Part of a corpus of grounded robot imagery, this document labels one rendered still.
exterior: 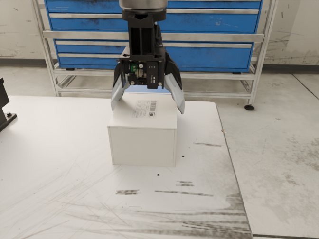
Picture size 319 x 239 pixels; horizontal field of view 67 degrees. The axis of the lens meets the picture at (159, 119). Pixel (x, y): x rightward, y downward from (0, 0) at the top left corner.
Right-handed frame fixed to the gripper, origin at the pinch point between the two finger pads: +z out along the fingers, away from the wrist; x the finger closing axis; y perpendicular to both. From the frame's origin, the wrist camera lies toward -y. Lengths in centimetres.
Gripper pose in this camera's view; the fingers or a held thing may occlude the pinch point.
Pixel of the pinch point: (148, 110)
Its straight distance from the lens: 50.8
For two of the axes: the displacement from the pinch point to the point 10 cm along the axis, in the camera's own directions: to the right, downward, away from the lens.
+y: -0.6, 5.4, -8.4
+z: 0.0, 8.4, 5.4
